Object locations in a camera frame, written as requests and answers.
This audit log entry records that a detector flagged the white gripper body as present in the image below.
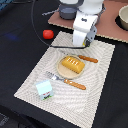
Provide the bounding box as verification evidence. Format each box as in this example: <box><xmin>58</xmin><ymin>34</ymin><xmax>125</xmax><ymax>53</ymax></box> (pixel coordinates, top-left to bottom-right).
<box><xmin>73</xmin><ymin>12</ymin><xmax>98</xmax><ymax>47</ymax></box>

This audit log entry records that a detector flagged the red bell pepper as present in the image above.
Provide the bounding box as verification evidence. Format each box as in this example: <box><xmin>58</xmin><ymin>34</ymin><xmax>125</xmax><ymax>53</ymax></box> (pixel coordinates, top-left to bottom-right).
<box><xmin>43</xmin><ymin>30</ymin><xmax>54</xmax><ymax>39</ymax></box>

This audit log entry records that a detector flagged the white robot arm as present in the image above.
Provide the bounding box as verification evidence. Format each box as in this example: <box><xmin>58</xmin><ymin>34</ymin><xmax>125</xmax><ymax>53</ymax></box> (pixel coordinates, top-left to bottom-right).
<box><xmin>59</xmin><ymin>0</ymin><xmax>104</xmax><ymax>46</ymax></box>

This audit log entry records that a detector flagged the knife with orange handle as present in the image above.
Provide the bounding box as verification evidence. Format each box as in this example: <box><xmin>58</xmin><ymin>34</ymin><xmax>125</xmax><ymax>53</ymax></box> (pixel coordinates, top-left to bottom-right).
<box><xmin>59</xmin><ymin>50</ymin><xmax>98</xmax><ymax>63</ymax></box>

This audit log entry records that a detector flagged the beige woven placemat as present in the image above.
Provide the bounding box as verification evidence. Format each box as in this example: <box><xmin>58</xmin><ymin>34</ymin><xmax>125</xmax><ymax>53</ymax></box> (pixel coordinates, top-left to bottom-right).
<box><xmin>13</xmin><ymin>31</ymin><xmax>116</xmax><ymax>128</ymax></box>

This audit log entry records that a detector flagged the beige bowl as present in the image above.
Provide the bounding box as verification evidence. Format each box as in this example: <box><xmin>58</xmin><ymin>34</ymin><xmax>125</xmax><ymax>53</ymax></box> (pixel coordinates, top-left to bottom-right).
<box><xmin>119</xmin><ymin>5</ymin><xmax>128</xmax><ymax>30</ymax></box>

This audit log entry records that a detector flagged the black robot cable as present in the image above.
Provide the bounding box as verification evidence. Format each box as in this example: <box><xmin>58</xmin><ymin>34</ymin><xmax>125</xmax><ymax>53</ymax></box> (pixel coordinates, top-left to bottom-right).
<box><xmin>30</xmin><ymin>0</ymin><xmax>88</xmax><ymax>50</ymax></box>

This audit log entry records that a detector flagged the small white milk carton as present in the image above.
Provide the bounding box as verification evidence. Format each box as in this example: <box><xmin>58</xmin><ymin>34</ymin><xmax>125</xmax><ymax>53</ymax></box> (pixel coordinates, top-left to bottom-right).
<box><xmin>36</xmin><ymin>80</ymin><xmax>53</xmax><ymax>100</ymax></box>

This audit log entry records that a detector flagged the fork with orange handle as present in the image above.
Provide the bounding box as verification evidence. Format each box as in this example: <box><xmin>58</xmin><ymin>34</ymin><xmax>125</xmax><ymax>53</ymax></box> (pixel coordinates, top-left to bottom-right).
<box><xmin>46</xmin><ymin>71</ymin><xmax>86</xmax><ymax>90</ymax></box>

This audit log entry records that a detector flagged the orange bread loaf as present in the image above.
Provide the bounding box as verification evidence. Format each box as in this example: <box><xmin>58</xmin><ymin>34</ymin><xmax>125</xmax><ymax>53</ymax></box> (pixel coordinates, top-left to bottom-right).
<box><xmin>62</xmin><ymin>56</ymin><xmax>85</xmax><ymax>73</ymax></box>

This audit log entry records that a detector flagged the round beige plate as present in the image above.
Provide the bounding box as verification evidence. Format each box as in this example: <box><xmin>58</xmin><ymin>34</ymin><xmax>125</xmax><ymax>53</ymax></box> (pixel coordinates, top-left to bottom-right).
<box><xmin>57</xmin><ymin>56</ymin><xmax>84</xmax><ymax>79</ymax></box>

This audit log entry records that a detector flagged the grey saucepan with long handle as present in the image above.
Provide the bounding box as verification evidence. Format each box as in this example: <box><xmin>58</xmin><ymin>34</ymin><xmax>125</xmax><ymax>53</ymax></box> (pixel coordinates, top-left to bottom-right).
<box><xmin>43</xmin><ymin>5</ymin><xmax>77</xmax><ymax>20</ymax></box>

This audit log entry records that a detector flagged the salmon pink table mat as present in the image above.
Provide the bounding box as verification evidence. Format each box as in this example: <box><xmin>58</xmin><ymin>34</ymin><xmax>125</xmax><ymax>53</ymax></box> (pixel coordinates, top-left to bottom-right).
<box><xmin>48</xmin><ymin>0</ymin><xmax>128</xmax><ymax>43</ymax></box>

